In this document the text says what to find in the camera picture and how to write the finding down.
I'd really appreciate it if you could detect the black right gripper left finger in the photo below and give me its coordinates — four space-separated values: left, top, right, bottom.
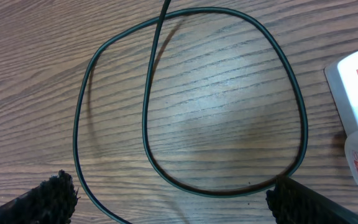
0 170 78 224

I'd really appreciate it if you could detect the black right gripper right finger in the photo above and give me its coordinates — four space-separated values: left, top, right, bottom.
266 176 358 224

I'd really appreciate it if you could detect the black USB charging cable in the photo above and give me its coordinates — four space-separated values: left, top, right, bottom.
72 0 309 224

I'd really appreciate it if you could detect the white power strip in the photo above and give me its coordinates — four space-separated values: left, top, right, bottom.
324 51 358 135

